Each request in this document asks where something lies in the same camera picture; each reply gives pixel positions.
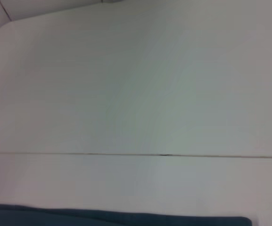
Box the teal blue shirt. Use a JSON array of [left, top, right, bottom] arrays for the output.
[[0, 203, 253, 226]]

